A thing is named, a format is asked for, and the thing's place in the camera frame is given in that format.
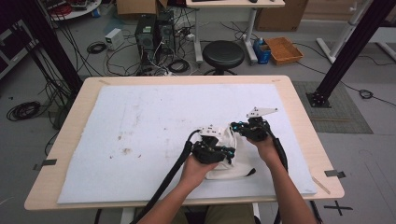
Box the orange basket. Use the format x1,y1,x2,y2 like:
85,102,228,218
263,35,304,66

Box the person's right hand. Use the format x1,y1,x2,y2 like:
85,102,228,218
247,134,278,166

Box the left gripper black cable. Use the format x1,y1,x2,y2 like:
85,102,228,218
130,128,202,224

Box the grey tape strip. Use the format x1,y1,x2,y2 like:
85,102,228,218
33,158,58,172
323,169,347,179

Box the small coiled black cable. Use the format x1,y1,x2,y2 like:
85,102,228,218
86,40,107,55

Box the white table leg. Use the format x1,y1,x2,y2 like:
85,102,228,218
120,207,136,224

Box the open brown cardboard box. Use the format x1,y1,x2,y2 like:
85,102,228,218
115,0,169,17

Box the person's left hand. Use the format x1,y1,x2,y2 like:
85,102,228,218
179,153,219,189

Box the blue bin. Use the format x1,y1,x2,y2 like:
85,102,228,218
252,37,272,65

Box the black computer tower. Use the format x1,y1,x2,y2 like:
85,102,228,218
134,13,157,62
155,10,177,56

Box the white foam mat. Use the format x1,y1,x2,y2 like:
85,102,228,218
57,82,318,205

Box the thin wooden stick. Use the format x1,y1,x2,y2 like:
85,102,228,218
311,175,332,196

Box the black round stool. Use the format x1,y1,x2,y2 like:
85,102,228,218
202,39,247,77

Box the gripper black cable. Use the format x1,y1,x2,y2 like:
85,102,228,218
130,128,202,224
263,123,290,173

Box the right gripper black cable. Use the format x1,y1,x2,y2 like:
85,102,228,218
263,123,290,173

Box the round white table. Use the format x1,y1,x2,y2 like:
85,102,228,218
46,0,103,22

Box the black frame post with foot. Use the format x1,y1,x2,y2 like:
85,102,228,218
305,0,396,109

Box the white metal stand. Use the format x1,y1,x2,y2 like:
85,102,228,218
315,0,375,64

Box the white printed tank top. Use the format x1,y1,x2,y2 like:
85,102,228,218
203,125,257,181

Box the large coiled black cable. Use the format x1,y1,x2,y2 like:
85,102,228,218
6,100,42,122

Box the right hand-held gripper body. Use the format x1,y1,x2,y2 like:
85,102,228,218
242,106,279,143

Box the white desk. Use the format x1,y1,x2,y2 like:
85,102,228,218
185,0,286,65

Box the small white box device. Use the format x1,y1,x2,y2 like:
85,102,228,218
104,27,125,51

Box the black tape cross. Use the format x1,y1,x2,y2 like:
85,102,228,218
323,200,354,217

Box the person's olive pants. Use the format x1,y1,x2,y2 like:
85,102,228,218
170,203,257,224

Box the large brown cardboard box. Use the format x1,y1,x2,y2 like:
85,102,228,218
254,0,310,33

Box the grey floor mat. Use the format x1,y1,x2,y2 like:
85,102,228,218
291,80,375,135

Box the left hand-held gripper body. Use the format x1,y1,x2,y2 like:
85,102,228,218
190,123,232,165

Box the long black floor cable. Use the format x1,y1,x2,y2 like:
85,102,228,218
292,41,396,108

